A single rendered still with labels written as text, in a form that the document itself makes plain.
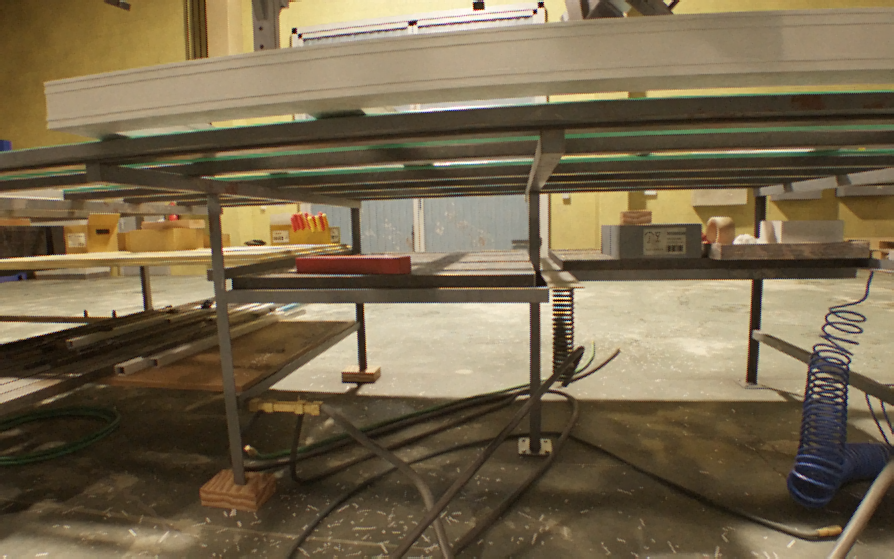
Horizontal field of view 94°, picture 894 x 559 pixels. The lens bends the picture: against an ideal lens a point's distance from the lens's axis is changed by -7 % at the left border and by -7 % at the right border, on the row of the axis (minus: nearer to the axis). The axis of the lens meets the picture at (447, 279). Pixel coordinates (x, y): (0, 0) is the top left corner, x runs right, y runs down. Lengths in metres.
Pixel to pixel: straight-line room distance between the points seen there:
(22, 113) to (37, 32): 1.57
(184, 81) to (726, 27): 0.69
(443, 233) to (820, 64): 6.71
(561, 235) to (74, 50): 9.50
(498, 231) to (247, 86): 6.54
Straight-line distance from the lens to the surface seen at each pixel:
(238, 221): 8.13
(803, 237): 1.54
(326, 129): 0.69
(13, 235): 2.61
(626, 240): 1.39
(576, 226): 7.22
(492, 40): 0.61
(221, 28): 8.84
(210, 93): 0.72
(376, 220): 7.43
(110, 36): 10.81
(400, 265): 1.04
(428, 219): 7.24
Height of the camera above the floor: 0.69
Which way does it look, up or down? 7 degrees down
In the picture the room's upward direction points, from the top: 2 degrees counter-clockwise
